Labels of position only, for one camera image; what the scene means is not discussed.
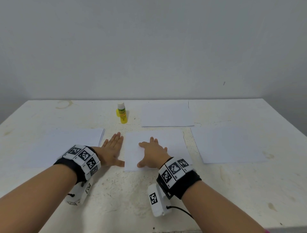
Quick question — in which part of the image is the black cable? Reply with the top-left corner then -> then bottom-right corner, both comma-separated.
165,205 -> 195,221

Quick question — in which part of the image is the person's left forearm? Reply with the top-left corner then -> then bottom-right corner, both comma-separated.
0,164 -> 78,233

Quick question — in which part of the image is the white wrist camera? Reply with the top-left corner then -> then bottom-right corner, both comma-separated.
146,182 -> 169,218
64,181 -> 93,206

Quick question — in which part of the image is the yellow glue stick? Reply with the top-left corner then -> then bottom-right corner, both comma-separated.
116,102 -> 129,125

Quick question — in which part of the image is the person's left hand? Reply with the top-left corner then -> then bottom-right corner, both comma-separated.
91,132 -> 126,169

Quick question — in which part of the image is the stack of white paper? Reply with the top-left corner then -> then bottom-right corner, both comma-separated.
21,127 -> 106,169
190,124 -> 270,165

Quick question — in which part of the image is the person's right forearm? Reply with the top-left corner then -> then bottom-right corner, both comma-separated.
182,180 -> 267,233

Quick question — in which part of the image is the person's right hand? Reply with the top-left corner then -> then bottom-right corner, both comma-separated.
137,136 -> 173,170

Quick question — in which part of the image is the glued white paper sheet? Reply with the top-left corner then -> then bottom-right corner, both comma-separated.
139,100 -> 195,128
123,130 -> 191,173

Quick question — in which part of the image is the black marker wristband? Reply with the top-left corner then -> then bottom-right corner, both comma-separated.
155,156 -> 202,200
53,144 -> 102,184

